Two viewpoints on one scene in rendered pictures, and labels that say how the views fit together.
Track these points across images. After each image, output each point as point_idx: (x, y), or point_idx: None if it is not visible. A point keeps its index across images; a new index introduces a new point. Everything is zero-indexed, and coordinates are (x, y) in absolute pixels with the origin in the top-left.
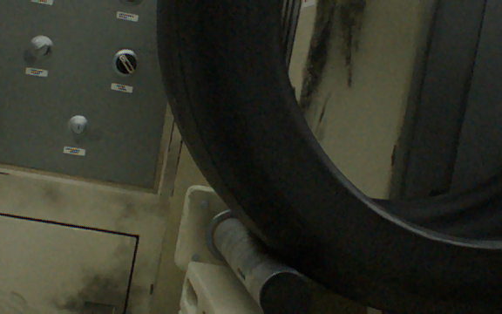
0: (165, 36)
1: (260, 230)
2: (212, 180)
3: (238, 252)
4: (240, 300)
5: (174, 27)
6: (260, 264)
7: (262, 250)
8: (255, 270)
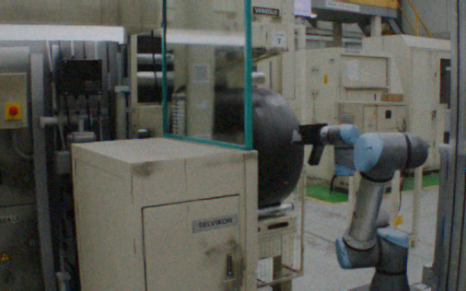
0: (291, 169)
1: (285, 199)
2: (281, 195)
3: (265, 210)
4: (265, 219)
5: (300, 167)
6: (283, 205)
7: (273, 205)
8: (284, 206)
